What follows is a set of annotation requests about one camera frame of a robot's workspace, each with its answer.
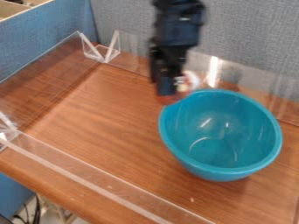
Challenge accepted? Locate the clear acrylic corner bracket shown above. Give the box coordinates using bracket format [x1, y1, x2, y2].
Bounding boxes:
[78, 31, 121, 63]

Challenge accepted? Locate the clear acrylic front barrier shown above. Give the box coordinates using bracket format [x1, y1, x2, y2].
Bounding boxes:
[0, 112, 215, 224]

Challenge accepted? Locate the clear acrylic back barrier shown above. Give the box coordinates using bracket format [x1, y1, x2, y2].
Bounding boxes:
[110, 30, 299, 126]

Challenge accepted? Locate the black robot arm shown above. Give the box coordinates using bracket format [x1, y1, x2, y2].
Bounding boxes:
[148, 0, 205, 96]

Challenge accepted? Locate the clear acrylic left barrier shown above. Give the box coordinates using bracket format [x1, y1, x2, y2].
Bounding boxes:
[0, 31, 98, 130]

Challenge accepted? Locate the clear acrylic barrier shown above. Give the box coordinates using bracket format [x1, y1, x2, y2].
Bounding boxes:
[110, 30, 299, 126]
[0, 112, 215, 224]
[0, 31, 98, 130]

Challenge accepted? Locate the blue plastic bowl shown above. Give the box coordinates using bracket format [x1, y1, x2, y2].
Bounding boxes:
[159, 89, 283, 182]

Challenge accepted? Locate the brown toy mushroom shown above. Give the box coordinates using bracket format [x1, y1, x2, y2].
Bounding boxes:
[156, 70, 201, 105]

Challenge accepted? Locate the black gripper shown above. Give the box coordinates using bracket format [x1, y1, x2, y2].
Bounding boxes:
[148, 38, 197, 96]

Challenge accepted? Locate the wooden shelf box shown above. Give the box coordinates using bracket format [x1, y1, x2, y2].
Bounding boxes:
[0, 0, 54, 22]

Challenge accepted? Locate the black cable under table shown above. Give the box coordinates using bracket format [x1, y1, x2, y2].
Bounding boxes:
[0, 193, 42, 224]

